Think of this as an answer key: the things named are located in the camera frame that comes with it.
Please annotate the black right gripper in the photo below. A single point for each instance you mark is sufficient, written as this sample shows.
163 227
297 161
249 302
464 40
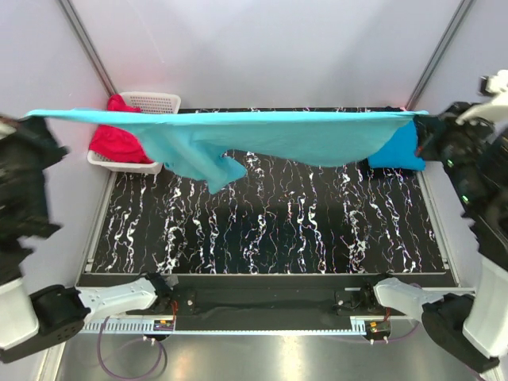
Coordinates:
431 128

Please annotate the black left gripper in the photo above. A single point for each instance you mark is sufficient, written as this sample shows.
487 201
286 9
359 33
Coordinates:
13 128

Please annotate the light cyan t shirt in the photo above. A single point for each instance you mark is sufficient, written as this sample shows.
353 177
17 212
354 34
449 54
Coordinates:
194 145

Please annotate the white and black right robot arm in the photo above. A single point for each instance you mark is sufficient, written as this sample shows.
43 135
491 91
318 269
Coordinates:
472 327

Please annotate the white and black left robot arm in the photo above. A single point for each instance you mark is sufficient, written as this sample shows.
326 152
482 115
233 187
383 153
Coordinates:
31 323

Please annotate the folded blue t shirt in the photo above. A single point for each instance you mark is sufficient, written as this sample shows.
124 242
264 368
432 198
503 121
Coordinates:
400 151

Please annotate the folded black t shirt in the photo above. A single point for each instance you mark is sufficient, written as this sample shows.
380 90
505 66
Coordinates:
382 172

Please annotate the red t shirt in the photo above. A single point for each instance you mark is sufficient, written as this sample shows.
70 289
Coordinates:
118 145

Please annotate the white plastic basket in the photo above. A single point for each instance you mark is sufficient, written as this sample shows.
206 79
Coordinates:
136 102

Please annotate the right small circuit board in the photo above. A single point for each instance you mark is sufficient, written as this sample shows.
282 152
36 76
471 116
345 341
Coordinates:
379 326

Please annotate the small circuit board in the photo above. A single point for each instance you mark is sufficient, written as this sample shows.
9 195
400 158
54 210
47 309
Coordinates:
379 326
164 325

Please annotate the left small circuit board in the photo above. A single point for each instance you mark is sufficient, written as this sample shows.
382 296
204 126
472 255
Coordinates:
164 325

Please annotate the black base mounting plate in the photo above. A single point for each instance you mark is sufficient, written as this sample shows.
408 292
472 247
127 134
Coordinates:
269 302

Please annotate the right aluminium corner post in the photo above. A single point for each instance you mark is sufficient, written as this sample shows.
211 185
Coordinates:
453 27

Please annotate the aluminium corner post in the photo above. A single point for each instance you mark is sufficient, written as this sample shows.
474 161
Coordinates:
453 27
83 37

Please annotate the left aluminium corner post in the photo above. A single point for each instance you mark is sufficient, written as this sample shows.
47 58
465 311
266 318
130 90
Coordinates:
83 37

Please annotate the white slotted cable duct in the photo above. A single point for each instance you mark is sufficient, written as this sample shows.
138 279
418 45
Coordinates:
120 326

